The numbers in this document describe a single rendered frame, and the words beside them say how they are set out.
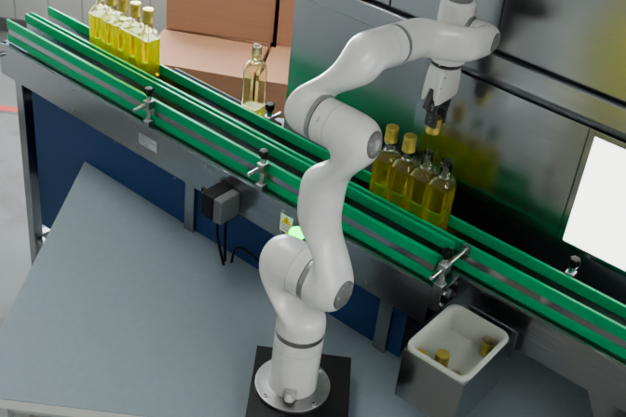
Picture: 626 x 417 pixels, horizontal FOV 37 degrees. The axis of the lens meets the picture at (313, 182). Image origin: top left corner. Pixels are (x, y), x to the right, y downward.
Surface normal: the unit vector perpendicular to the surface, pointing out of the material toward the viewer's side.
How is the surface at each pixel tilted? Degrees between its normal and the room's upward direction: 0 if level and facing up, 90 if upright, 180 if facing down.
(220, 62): 0
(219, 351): 0
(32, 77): 90
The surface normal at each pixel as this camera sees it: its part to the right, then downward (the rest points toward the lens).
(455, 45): 0.12, 0.47
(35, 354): 0.10, -0.82
